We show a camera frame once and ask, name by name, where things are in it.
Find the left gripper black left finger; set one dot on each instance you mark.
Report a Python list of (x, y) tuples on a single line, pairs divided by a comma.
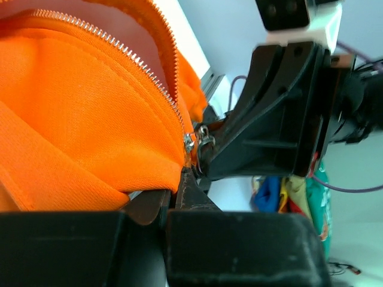
[(119, 248)]

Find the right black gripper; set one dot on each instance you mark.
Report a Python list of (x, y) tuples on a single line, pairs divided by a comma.
[(293, 102)]

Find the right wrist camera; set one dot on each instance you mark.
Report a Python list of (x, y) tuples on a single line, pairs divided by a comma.
[(301, 20)]

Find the orange zip jacket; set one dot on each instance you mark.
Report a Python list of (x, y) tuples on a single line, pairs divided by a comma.
[(97, 102)]

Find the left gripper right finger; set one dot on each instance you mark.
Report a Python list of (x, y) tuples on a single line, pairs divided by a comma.
[(206, 246)]

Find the colourful cloth pile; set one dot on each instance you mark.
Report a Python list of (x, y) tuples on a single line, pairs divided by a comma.
[(295, 194)]

